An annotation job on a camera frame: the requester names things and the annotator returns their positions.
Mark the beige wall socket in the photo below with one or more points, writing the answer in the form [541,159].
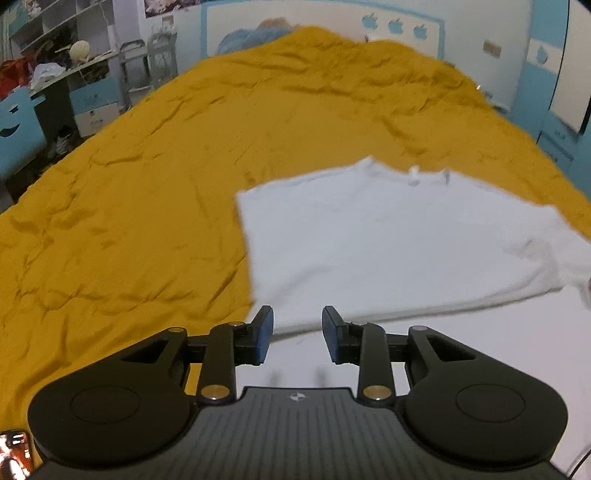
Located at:
[492,49]

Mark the blue smiley chair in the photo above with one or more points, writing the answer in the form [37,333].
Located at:
[21,134]

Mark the white desk with shelves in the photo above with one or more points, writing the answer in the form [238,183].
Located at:
[64,57]

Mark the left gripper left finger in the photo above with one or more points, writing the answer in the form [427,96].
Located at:
[223,349]

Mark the white blue bed headboard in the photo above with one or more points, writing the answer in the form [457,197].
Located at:
[352,19]

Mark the grey metal trolley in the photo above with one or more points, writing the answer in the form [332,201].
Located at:
[147,65]

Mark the blue pillow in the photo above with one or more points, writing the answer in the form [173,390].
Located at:
[243,39]

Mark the mustard yellow quilt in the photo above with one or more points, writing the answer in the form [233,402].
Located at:
[137,228]

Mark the anime wall poster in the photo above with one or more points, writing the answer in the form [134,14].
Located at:
[154,8]

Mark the cream round plush toy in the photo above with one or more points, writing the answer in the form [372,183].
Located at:
[79,52]

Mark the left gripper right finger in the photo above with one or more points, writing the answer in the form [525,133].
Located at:
[372,349]

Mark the white plastic bag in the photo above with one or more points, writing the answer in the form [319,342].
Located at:
[45,73]

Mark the white Nevada sweatshirt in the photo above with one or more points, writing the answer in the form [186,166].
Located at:
[505,276]

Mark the red bag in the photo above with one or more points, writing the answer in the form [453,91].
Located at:
[14,76]

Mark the blue white wardrobe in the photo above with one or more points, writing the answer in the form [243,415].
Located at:
[552,102]

